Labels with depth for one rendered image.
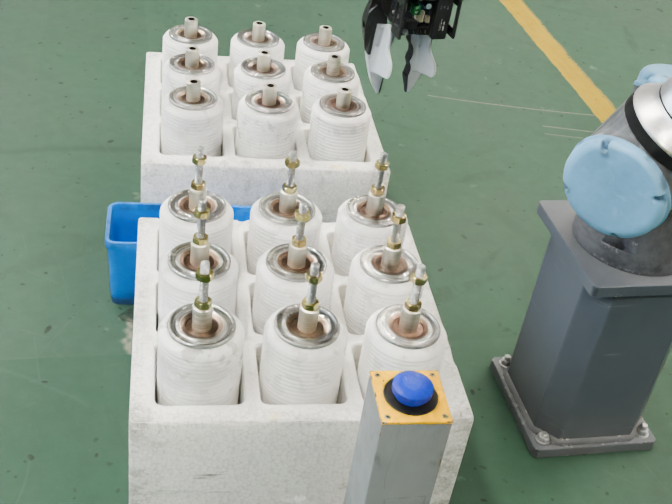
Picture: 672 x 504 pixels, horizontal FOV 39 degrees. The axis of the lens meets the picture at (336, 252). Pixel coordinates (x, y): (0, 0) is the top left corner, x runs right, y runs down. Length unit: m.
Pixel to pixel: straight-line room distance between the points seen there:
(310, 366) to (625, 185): 0.38
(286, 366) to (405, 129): 1.05
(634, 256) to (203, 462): 0.56
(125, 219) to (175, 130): 0.16
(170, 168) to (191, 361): 0.51
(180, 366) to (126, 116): 1.00
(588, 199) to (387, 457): 0.34
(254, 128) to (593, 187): 0.64
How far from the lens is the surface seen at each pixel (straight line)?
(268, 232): 1.24
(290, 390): 1.09
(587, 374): 1.29
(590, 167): 1.02
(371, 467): 0.95
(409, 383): 0.92
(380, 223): 1.26
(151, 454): 1.10
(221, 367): 1.06
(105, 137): 1.90
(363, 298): 1.18
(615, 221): 1.04
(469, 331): 1.52
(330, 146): 1.52
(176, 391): 1.08
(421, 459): 0.95
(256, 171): 1.49
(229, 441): 1.09
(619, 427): 1.40
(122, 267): 1.44
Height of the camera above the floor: 0.96
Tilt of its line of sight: 36 degrees down
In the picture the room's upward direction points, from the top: 9 degrees clockwise
